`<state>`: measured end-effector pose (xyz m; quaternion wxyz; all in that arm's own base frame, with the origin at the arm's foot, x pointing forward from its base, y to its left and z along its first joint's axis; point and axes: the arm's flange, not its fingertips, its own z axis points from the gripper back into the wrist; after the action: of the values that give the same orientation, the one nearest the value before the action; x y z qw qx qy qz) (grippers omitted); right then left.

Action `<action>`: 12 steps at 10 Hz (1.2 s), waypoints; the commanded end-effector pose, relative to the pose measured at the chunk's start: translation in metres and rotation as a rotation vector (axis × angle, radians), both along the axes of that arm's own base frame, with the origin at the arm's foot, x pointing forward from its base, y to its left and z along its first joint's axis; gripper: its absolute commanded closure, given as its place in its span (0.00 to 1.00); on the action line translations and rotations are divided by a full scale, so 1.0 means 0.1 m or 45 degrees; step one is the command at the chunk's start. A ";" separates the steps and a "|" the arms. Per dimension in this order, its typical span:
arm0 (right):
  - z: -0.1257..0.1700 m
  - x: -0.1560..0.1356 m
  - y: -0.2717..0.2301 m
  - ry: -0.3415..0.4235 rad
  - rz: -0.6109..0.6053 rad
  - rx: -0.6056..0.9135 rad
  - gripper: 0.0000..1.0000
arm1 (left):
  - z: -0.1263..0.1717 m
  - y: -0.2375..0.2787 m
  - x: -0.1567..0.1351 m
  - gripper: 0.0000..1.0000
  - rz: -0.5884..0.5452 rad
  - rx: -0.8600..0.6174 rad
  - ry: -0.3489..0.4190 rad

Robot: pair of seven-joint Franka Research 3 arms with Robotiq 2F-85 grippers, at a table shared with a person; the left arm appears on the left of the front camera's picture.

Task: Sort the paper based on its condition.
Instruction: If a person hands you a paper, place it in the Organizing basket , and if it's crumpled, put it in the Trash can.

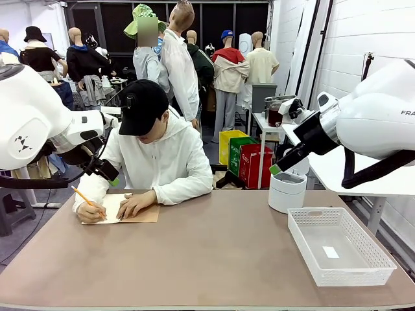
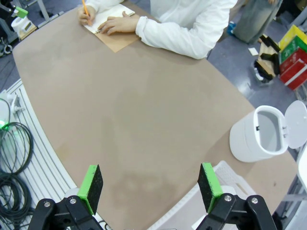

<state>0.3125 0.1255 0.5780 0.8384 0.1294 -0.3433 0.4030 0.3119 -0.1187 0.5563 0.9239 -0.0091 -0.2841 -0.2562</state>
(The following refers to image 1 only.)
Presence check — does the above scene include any black arm hose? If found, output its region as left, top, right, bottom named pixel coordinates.
left=341, top=148, right=415, bottom=190
left=0, top=176, right=69, bottom=190

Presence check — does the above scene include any grey metal container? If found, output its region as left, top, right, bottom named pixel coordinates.
left=264, top=95, right=296, bottom=111

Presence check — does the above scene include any mannequin with black bucket hat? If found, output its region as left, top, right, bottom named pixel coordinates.
left=19, top=25, right=69, bottom=82

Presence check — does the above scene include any large white table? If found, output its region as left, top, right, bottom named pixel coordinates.
left=281, top=124, right=415, bottom=236

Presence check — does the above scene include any black right arm hose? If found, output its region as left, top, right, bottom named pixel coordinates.
left=341, top=148, right=415, bottom=190

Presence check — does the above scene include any mannequin in black hoodie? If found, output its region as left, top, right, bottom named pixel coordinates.
left=66, top=27, right=111, bottom=109

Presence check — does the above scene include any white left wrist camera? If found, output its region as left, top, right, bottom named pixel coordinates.
left=102, top=111, right=119, bottom=129

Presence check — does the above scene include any person's left hand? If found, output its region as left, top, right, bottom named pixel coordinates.
left=116, top=189, right=159, bottom=220

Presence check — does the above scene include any black tripod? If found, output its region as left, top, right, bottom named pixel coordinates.
left=361, top=51, right=375, bottom=82

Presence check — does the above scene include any grey cabinet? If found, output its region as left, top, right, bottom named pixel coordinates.
left=251, top=83, right=278, bottom=114

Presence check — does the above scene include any black left arm hose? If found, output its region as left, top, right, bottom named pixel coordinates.
left=0, top=176, right=69, bottom=190

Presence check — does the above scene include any black and wooden floor rack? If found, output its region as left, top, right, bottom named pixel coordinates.
left=210, top=163, right=247, bottom=190

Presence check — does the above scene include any mannequin in dark green jacket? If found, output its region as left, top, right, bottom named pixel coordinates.
left=186, top=29, right=215, bottom=98

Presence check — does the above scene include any mannequin with green checkered hat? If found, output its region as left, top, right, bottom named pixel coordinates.
left=123, top=3, right=171, bottom=95

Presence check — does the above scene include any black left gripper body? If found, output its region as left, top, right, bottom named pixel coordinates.
left=63, top=137, right=104, bottom=168

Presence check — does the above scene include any person's right hand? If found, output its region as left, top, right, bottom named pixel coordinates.
left=77, top=200, right=107, bottom=224

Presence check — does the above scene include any person in white hoodie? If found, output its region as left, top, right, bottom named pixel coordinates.
left=71, top=106, right=215, bottom=213

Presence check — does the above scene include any yellow pencil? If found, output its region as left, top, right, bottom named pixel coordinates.
left=71, top=185, right=107, bottom=220

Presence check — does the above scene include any navy blue garment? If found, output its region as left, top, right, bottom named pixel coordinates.
left=51, top=80, right=75, bottom=111

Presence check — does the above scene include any black baseball cap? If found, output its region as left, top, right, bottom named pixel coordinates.
left=118, top=79, right=170, bottom=137

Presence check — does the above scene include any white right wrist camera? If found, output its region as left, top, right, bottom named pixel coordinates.
left=278, top=96, right=315, bottom=126

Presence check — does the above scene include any mannequin in cream shirt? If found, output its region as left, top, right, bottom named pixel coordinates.
left=245, top=30, right=280, bottom=86

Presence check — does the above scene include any tall mannequin in white shirt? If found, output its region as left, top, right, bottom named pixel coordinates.
left=161, top=0, right=200, bottom=129

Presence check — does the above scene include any green recycling bag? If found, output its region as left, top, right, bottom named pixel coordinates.
left=228, top=135, right=259, bottom=178

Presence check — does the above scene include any white dress form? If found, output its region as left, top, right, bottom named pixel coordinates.
left=239, top=32, right=254, bottom=58

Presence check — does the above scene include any yellow recycling bag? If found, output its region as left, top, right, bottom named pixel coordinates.
left=219, top=129, right=249, bottom=166

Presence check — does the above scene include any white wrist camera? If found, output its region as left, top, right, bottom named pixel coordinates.
left=102, top=111, right=119, bottom=129
left=278, top=96, right=315, bottom=126

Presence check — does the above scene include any white stand base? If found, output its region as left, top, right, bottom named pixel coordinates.
left=11, top=168, right=62, bottom=209

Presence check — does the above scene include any spiral notebook brown cover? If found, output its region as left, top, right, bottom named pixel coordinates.
left=80, top=192, right=161, bottom=225

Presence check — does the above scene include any mannequin in blue top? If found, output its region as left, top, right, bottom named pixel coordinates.
left=0, top=28, right=20, bottom=65

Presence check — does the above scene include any white round trash bin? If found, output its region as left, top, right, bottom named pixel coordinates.
left=268, top=148, right=311, bottom=214

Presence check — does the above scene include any small white side table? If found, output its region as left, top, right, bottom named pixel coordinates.
left=251, top=111, right=286, bottom=190

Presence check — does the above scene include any mannequin with blue cap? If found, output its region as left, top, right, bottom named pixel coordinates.
left=212, top=29, right=250, bottom=143

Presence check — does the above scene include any glass jar with dark liquid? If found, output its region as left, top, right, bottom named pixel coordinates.
left=267, top=100, right=283, bottom=128

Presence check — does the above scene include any person's right forearm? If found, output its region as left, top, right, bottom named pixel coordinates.
left=71, top=176, right=111, bottom=213

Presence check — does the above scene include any person's left forearm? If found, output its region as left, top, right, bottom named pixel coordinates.
left=154, top=174, right=214, bottom=207

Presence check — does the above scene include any grey step stool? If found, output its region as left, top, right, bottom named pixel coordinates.
left=0, top=187, right=37, bottom=237

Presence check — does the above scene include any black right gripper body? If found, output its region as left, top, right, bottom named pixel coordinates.
left=293, top=111, right=341, bottom=156

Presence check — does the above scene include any white perforated plastic basket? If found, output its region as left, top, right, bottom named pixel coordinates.
left=287, top=207, right=398, bottom=288

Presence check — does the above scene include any red recycling bag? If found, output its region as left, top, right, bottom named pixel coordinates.
left=239, top=143, right=274, bottom=190

